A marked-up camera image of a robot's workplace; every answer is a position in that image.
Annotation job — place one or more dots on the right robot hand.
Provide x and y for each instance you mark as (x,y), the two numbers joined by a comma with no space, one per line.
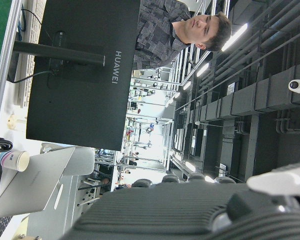
(165,215)

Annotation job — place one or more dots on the black Huawei monitor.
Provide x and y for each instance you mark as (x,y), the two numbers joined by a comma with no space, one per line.
(85,112)

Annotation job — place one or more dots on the silver laptop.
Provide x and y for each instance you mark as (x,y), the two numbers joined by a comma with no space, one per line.
(27,190)

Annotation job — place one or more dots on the white paper cup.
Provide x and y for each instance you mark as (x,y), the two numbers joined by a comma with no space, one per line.
(13,160)

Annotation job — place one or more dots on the small cream toy figure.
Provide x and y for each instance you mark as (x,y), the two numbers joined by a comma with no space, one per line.
(12,121)

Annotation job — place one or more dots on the person in patterned shirt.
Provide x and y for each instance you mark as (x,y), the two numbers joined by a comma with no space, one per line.
(160,30)

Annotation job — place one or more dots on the black monitor stand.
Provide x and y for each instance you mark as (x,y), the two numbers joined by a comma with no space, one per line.
(65,53)

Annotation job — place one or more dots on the long ceiling light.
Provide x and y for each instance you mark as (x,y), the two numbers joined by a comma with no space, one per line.
(234,37)

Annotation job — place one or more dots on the white keyboard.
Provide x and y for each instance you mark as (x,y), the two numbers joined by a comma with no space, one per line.
(27,75)

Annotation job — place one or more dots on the white security camera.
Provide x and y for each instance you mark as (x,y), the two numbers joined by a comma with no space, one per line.
(298,85)

